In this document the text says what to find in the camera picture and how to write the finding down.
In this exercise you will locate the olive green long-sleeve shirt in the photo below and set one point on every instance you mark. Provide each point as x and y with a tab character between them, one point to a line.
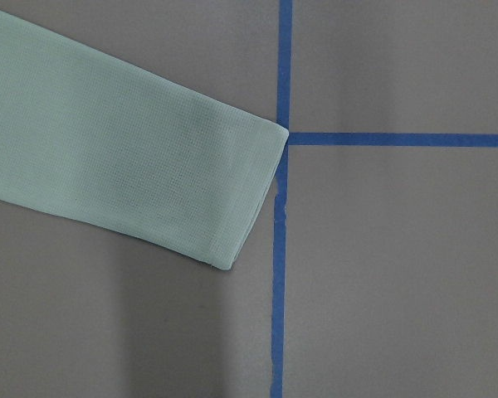
88	137

